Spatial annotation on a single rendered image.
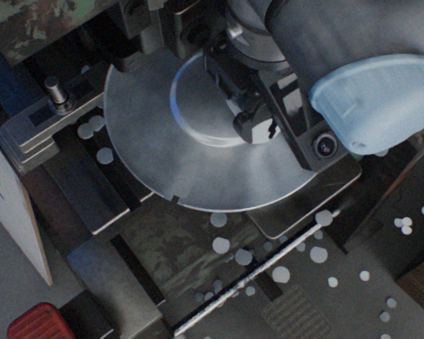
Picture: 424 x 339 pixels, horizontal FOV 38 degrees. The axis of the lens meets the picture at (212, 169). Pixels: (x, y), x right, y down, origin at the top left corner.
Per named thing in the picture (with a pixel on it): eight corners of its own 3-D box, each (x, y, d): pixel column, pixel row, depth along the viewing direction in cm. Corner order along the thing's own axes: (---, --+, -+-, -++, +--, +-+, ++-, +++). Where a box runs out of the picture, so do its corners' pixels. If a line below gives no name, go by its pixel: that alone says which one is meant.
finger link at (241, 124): (264, 116, 67) (270, 77, 59) (274, 127, 66) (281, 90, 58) (229, 139, 66) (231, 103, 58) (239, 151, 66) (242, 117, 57)
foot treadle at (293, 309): (330, 332, 129) (335, 329, 124) (293, 362, 127) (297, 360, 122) (168, 128, 146) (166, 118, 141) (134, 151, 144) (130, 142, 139)
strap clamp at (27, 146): (131, 104, 82) (118, 65, 72) (23, 175, 79) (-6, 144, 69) (106, 72, 84) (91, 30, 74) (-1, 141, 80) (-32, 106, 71)
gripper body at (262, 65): (259, 39, 65) (267, -36, 54) (311, 97, 63) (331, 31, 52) (201, 78, 64) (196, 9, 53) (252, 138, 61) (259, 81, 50)
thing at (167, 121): (293, 253, 67) (294, 251, 66) (62, 156, 72) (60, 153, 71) (379, 38, 75) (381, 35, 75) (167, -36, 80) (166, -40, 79)
